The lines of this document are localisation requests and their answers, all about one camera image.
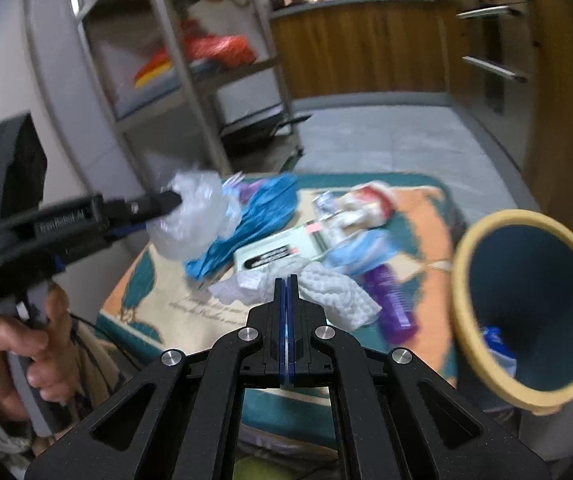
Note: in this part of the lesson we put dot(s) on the person's left hand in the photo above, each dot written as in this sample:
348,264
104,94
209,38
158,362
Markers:
1,355

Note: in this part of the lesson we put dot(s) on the purple snack packet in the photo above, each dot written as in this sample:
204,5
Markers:
391,300

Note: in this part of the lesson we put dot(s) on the white paper towel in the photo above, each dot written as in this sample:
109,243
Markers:
341,295

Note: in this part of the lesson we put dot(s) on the wooden kitchen cabinet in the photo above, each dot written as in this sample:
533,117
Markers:
361,50

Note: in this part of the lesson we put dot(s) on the tall wooden cabinet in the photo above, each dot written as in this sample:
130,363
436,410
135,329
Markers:
561,85

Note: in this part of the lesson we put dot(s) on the metal shelf cart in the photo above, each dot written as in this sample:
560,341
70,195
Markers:
186,75

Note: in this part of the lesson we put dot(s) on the built-in oven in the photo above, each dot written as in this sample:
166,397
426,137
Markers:
496,55

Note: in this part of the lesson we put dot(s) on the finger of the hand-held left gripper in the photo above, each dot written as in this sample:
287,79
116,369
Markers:
149,207

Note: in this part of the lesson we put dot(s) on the printed mat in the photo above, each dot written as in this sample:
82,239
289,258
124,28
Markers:
166,300

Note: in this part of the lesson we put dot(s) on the clear plastic bag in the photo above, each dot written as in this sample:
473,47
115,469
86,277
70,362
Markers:
194,220

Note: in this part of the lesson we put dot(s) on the blue face mask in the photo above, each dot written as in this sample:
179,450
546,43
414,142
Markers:
361,252

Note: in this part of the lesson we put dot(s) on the red and white packet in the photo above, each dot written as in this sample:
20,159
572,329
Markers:
371,205

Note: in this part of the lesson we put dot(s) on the black tray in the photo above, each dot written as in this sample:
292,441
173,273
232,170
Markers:
256,132

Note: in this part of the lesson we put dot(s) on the white and green box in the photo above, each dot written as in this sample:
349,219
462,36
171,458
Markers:
271,252

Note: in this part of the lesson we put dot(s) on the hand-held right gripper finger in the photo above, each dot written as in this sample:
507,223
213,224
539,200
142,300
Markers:
282,330
291,330

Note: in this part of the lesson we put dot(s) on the blue plastic bag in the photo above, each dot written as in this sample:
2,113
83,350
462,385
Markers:
261,210

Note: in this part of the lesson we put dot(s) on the red plastic bag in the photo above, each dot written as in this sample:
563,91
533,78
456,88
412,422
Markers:
221,47

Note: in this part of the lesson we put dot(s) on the yellow-rimmed blue bin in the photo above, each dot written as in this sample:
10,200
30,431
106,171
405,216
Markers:
531,280

